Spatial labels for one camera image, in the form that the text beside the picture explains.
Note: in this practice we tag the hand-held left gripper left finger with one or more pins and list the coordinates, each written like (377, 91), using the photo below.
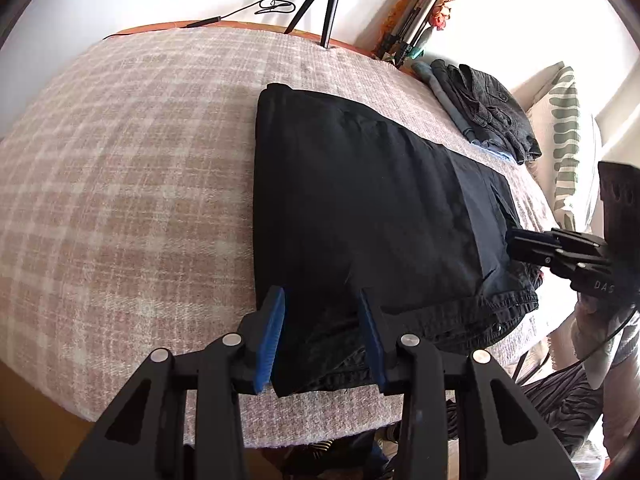
(270, 340)

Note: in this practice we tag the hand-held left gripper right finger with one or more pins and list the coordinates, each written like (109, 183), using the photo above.
(372, 340)

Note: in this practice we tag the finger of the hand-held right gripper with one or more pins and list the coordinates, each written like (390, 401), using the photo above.
(530, 246)

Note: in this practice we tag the black pants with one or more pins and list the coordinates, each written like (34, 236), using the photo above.
(375, 210)

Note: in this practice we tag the person's pale grey top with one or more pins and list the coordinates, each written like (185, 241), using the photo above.
(625, 360)

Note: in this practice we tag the light blue folded garment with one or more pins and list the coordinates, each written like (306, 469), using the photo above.
(492, 151)

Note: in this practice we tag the dark striped cloth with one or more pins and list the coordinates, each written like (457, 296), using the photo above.
(320, 455)

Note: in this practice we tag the green white patterned pillow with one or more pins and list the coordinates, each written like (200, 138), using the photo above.
(565, 110)

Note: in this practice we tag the pile of dark clothes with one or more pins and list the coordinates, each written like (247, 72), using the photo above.
(490, 110)

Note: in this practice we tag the person's striped trousers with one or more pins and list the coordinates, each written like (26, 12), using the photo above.
(565, 400)

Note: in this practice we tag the grey blue folded garment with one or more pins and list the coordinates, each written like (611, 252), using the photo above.
(442, 90)

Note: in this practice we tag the beige plaid blanket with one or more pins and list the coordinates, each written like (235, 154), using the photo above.
(125, 185)

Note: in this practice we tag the silver folded tripod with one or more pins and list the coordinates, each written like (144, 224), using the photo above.
(425, 5)

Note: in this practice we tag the orange wooden bed board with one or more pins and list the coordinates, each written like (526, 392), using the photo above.
(260, 27)

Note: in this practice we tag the small black tripod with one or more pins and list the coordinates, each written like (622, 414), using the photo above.
(330, 5)

